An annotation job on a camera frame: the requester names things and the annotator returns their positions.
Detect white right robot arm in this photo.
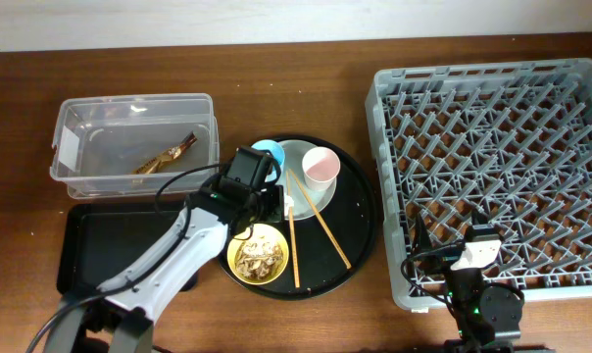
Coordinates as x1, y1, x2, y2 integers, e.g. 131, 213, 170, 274
401, 210, 525, 352

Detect grey dishwasher rack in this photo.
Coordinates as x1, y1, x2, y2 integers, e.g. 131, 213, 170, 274
365, 58, 592, 311

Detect pink plastic cup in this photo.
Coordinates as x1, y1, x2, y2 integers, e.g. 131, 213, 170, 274
302, 146, 341, 191

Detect white tissue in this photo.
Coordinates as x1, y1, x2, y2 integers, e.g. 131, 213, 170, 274
283, 194, 294, 208

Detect blue plastic cup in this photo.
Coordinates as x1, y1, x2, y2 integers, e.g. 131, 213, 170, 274
252, 139, 285, 181

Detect right wooden chopstick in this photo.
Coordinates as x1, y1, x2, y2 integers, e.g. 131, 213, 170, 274
288, 169, 352, 270

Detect yellow bowl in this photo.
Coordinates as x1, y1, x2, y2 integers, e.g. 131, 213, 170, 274
226, 224, 290, 285

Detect clear plastic bin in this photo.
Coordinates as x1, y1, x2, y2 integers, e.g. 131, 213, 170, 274
50, 93, 220, 199

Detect gold snack wrapper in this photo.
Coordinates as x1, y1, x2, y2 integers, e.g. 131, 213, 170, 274
132, 131, 197, 175

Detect black rectangular tray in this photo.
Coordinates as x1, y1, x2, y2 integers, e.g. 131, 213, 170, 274
57, 201, 182, 294

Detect peanut shell food scraps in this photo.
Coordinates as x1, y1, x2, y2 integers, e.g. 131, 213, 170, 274
234, 238, 283, 281

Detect left wooden chopstick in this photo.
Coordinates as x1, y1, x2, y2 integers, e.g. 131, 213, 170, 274
286, 170, 301, 288

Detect light grey plate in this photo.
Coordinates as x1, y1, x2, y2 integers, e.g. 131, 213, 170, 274
277, 139, 336, 221

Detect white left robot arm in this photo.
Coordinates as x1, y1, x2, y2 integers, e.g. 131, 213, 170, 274
27, 175, 284, 352

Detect round black serving tray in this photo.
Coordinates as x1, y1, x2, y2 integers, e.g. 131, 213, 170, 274
219, 134, 378, 301

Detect wooden chopstick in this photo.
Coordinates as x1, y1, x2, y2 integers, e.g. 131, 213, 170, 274
288, 169, 352, 270
286, 170, 301, 288

